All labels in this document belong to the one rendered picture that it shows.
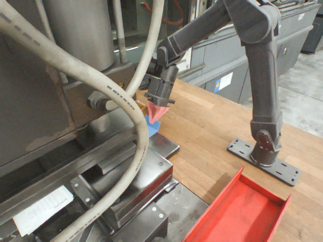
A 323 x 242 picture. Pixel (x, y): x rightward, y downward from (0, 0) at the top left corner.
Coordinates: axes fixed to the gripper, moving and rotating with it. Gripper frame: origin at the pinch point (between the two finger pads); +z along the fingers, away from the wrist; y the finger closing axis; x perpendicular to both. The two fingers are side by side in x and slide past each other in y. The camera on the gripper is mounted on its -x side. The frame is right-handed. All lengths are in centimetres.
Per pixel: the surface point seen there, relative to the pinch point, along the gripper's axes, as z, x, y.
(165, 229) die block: 12.7, 26.2, 20.8
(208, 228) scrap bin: 11.8, 32.5, 12.7
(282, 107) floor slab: -25, 19, -230
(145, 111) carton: -1.8, -4.7, -0.9
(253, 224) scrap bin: 8.2, 39.6, 6.4
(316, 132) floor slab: -10, 59, -206
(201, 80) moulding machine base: -21, -28, -84
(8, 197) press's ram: -1, 19, 47
